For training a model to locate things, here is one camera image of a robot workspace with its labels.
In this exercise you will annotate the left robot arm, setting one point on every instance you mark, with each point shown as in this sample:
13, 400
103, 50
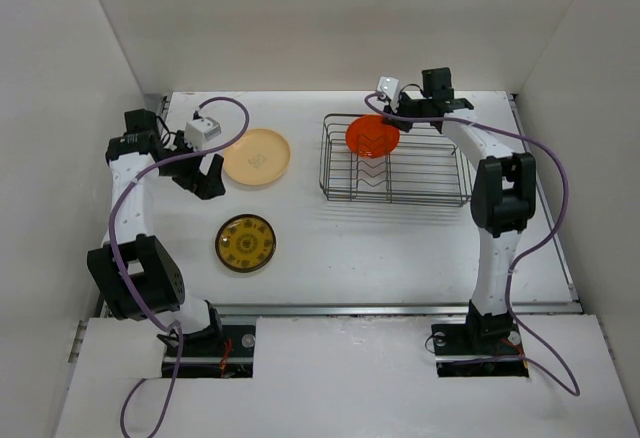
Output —
136, 159

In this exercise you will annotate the grey wire dish rack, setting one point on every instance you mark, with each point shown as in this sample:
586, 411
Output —
424, 169

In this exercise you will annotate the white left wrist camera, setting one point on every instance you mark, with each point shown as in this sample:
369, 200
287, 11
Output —
199, 132

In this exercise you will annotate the yellow patterned plate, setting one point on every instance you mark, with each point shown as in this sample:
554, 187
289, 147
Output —
245, 243

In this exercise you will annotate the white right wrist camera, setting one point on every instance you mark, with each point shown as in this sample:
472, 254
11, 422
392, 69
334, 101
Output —
388, 90

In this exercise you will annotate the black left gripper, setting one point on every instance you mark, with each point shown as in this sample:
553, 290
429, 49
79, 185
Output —
208, 185

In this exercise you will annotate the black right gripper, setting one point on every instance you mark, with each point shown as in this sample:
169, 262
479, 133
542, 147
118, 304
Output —
397, 112

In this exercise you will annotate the large beige plate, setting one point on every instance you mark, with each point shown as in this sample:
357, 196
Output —
260, 157

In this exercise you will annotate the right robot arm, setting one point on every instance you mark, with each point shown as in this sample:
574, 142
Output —
503, 200

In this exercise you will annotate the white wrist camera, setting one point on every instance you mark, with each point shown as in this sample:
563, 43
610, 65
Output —
199, 132
388, 90

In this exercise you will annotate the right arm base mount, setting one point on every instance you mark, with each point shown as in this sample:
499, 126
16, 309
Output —
458, 356

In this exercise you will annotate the aluminium rail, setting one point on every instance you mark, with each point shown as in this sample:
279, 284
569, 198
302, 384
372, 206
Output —
572, 307

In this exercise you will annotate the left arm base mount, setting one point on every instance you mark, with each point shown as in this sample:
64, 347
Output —
226, 352

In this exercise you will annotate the orange plate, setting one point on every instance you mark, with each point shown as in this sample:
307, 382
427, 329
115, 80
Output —
370, 137

